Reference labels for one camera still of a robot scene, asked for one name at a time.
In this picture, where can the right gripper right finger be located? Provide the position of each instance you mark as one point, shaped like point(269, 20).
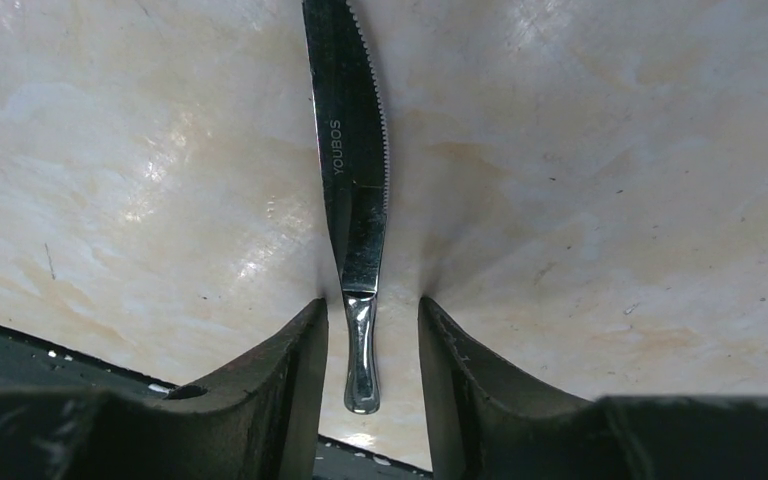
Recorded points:
point(488, 419)

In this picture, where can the dark slim utensil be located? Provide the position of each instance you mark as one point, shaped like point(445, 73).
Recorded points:
point(354, 157)

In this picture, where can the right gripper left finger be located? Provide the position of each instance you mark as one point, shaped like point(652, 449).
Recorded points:
point(68, 415)

